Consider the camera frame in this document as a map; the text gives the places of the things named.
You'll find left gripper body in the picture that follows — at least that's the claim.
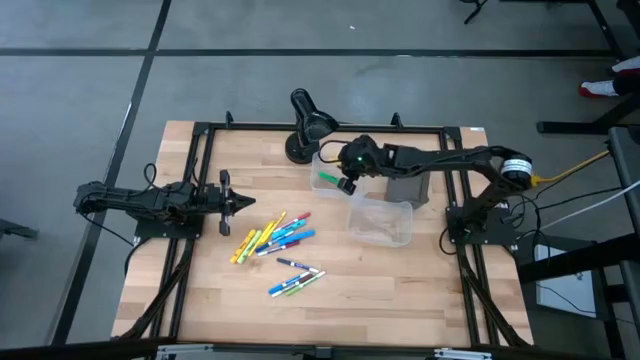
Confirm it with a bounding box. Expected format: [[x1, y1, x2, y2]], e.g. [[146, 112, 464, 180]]
[[199, 169, 233, 237]]

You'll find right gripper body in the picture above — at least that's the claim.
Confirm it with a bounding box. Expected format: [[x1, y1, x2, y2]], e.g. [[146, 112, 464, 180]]
[[337, 133, 382, 179]]

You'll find slim yellow highlighter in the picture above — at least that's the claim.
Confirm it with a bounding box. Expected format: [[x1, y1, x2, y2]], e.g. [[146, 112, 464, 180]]
[[267, 210, 289, 236], [262, 222, 282, 246]]

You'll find teal highlighter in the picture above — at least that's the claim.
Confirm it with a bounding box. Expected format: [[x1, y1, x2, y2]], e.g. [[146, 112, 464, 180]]
[[271, 218, 308, 240]]

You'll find red dry-erase marker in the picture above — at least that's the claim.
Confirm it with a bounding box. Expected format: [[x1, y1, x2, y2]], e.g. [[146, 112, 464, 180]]
[[278, 212, 313, 230]]

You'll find maroon dry-erase marker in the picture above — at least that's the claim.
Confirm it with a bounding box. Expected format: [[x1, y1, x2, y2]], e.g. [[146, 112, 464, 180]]
[[269, 240, 301, 257]]

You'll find blue highlighter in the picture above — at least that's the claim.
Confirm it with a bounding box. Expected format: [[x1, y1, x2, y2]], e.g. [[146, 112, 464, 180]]
[[277, 228, 317, 247]]

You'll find brown dry-erase marker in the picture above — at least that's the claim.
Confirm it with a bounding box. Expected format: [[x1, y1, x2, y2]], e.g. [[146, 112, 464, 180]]
[[271, 273, 316, 299]]

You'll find green dry-erase marker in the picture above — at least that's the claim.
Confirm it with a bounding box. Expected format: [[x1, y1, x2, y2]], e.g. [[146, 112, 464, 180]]
[[284, 270, 327, 297]]

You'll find clear plastic bin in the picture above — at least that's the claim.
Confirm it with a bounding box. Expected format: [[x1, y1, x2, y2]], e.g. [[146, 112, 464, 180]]
[[308, 151, 374, 202], [346, 192, 414, 249]]

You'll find light green highlighter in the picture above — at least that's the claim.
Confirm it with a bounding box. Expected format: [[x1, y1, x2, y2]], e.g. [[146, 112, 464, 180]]
[[235, 228, 264, 265]]

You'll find black desk lamp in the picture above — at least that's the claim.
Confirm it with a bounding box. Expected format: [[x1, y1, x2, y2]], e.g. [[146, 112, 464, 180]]
[[284, 87, 340, 165]]

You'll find black chair leg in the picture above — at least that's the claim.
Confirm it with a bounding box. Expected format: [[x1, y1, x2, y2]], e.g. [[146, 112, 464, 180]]
[[462, 0, 490, 25]]

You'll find black stand foot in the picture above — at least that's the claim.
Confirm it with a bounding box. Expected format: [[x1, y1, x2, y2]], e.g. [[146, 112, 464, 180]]
[[0, 217, 40, 242]]

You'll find black floor beam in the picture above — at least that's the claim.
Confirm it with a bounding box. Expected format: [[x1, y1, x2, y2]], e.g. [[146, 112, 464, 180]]
[[517, 232, 640, 286]]

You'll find white floor box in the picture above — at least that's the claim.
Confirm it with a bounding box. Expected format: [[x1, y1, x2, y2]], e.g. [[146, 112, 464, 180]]
[[533, 243, 600, 319]]

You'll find person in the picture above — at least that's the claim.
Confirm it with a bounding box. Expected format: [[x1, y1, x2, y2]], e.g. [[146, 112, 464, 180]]
[[578, 54, 640, 99]]

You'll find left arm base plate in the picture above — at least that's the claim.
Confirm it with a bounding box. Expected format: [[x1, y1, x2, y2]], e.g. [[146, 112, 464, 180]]
[[134, 213, 206, 240]]

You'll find black table frame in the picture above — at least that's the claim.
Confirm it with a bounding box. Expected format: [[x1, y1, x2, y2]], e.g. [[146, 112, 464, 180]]
[[112, 110, 534, 351]]

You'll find silver mounting bracket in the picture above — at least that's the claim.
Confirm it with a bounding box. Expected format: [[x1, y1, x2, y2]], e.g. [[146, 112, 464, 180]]
[[432, 347, 494, 360], [154, 342, 216, 360]]

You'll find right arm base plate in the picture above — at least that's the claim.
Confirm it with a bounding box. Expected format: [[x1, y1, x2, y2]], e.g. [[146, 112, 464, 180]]
[[446, 206, 519, 246]]

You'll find yellow power cable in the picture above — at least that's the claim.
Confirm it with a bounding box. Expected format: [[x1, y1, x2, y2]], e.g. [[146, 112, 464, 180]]
[[530, 149, 612, 187]]

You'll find black power cable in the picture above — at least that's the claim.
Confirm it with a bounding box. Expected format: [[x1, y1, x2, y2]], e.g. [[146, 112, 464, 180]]
[[519, 187, 609, 226]]

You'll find white cable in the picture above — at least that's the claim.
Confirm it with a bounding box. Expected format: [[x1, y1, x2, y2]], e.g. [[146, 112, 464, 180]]
[[539, 179, 640, 232]]

